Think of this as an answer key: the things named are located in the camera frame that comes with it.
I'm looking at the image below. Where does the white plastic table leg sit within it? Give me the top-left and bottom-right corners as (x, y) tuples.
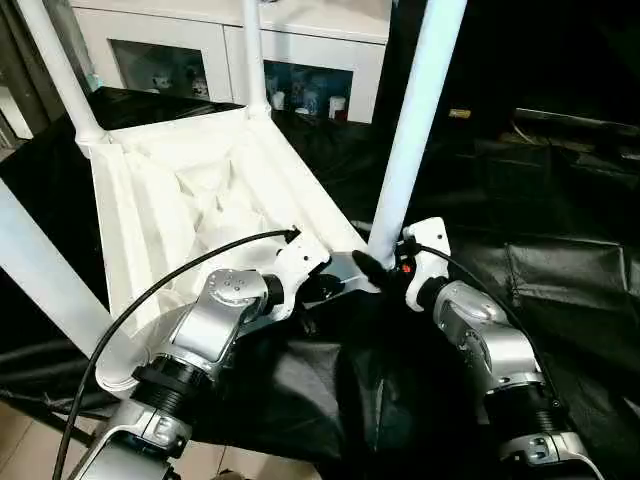
(0, 178), (141, 393)
(15, 0), (109, 153)
(241, 0), (273, 119)
(366, 0), (469, 267)

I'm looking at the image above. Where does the white plastic table top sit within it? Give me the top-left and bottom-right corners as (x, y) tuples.
(88, 105), (381, 393)

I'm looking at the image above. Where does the black plastic mat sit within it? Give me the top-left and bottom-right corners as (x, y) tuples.
(0, 88), (640, 480)

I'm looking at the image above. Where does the black cabinet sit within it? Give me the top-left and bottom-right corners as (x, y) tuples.
(380, 0), (640, 126)

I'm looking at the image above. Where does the white cabinet with glass doors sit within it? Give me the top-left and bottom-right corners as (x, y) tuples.
(70, 0), (391, 125)

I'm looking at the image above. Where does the grey curtain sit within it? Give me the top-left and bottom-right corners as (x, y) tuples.
(0, 0), (96, 136)

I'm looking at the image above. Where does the black metal table frame leg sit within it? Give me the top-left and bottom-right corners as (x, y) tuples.
(0, 340), (111, 421)

